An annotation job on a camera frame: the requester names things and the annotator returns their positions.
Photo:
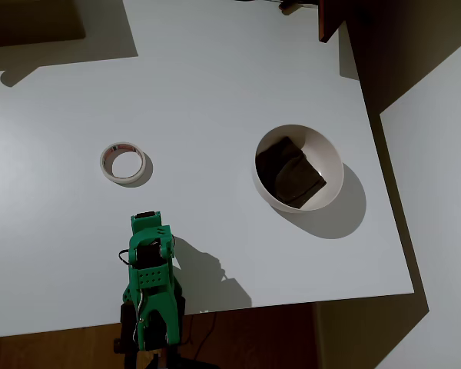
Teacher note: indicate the white masking tape roll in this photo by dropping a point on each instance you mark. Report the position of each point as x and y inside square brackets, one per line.
[105, 169]

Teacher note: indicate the dark box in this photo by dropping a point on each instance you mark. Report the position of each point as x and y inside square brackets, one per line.
[30, 17]

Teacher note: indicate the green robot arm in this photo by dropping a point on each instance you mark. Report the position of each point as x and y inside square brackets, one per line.
[150, 278]

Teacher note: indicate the white bowl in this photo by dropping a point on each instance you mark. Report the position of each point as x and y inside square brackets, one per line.
[326, 153]

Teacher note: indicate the brown wooden furniture panel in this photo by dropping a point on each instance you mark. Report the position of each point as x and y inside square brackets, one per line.
[330, 19]

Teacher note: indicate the dark folded cloth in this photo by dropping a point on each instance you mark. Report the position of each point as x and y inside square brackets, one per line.
[292, 173]

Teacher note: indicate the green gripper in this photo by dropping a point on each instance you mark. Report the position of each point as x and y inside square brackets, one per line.
[144, 217]

